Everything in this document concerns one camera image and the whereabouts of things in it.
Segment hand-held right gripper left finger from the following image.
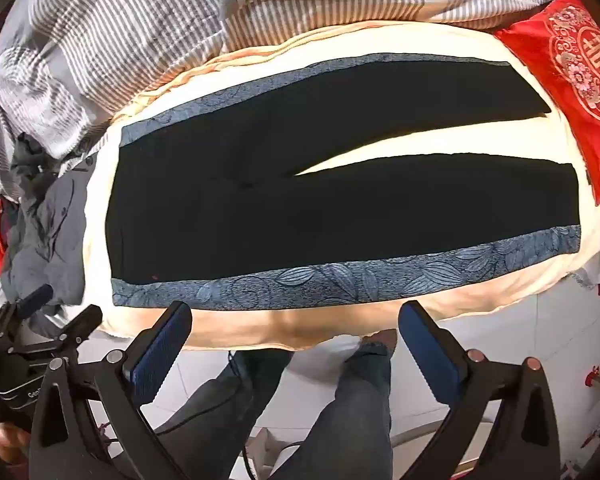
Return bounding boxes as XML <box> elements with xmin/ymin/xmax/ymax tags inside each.
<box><xmin>28</xmin><ymin>301</ymin><xmax>193</xmax><ymax>480</ymax></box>

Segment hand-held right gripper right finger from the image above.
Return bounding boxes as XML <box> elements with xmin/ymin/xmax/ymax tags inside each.
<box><xmin>398</xmin><ymin>300</ymin><xmax>561</xmax><ymax>480</ymax></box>

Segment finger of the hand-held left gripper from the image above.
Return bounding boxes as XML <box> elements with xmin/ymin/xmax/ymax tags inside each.
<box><xmin>14</xmin><ymin>284</ymin><xmax>55</xmax><ymax>323</ymax></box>
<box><xmin>61</xmin><ymin>305</ymin><xmax>104</xmax><ymax>349</ymax></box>

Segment black pants with blue bands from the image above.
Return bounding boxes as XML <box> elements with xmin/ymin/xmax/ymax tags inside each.
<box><xmin>105</xmin><ymin>52</ymin><xmax>582</xmax><ymax>311</ymax></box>

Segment person's left hand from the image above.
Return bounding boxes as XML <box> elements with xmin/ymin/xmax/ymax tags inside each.
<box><xmin>0</xmin><ymin>420</ymin><xmax>32</xmax><ymax>467</ymax></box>

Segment grey garment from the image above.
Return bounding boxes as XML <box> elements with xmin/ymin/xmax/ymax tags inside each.
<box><xmin>0</xmin><ymin>152</ymin><xmax>103</xmax><ymax>307</ymax></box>

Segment person's left leg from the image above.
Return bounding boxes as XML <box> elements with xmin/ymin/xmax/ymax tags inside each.
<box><xmin>152</xmin><ymin>349</ymin><xmax>293</xmax><ymax>480</ymax></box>

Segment person's leg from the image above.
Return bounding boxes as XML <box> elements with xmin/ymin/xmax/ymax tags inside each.
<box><xmin>152</xmin><ymin>349</ymin><xmax>293</xmax><ymax>480</ymax></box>
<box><xmin>267</xmin><ymin>329</ymin><xmax>399</xmax><ymax>480</ymax></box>

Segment person's right leg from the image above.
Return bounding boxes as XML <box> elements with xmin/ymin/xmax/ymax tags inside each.
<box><xmin>267</xmin><ymin>329</ymin><xmax>399</xmax><ymax>480</ymax></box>

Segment dark cloth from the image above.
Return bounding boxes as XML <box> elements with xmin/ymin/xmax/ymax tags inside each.
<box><xmin>11</xmin><ymin>131</ymin><xmax>48</xmax><ymax>183</ymax></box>

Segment white printed bed sheet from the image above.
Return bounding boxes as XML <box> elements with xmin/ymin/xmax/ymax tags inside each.
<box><xmin>565</xmin><ymin>237</ymin><xmax>600</xmax><ymax>292</ymax></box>

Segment peach blanket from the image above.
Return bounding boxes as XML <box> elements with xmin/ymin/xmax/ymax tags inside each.
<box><xmin>82</xmin><ymin>22</ymin><xmax>600</xmax><ymax>352</ymax></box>

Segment grey striped duvet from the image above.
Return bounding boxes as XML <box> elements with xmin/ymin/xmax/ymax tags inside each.
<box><xmin>0</xmin><ymin>0</ymin><xmax>576</xmax><ymax>202</ymax></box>

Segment red embroidered pillow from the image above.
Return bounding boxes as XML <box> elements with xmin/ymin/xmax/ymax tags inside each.
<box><xmin>494</xmin><ymin>0</ymin><xmax>600</xmax><ymax>206</ymax></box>

